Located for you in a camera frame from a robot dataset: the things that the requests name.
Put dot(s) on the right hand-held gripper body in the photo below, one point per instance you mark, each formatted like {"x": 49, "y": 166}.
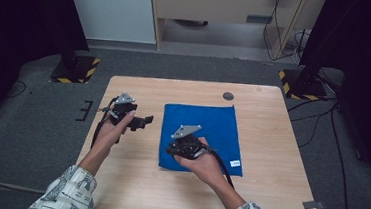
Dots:
{"x": 186, "y": 131}

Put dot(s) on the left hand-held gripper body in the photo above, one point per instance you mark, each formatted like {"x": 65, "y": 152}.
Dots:
{"x": 124, "y": 99}

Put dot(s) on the blue cloth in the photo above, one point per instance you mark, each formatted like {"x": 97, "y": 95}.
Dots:
{"x": 215, "y": 123}

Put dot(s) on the person's left hand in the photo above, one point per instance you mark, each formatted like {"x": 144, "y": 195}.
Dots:
{"x": 109, "y": 135}

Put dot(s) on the person's right hand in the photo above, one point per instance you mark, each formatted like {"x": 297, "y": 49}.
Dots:
{"x": 205, "y": 168}

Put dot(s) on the grey round table grommet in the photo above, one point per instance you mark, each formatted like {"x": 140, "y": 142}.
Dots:
{"x": 228, "y": 96}

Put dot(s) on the black stand with striped base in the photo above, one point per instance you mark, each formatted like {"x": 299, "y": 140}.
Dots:
{"x": 75, "y": 71}
{"x": 303, "y": 87}

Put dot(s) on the white cabinet panel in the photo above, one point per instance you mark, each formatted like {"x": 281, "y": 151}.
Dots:
{"x": 110, "y": 8}

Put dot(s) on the light wooden desk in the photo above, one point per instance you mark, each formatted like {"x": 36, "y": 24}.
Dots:
{"x": 214, "y": 4}

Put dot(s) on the grey desk label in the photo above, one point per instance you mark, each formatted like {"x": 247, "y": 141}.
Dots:
{"x": 259, "y": 19}

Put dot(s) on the grey tape strip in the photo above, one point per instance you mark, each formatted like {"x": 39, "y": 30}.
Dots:
{"x": 313, "y": 205}

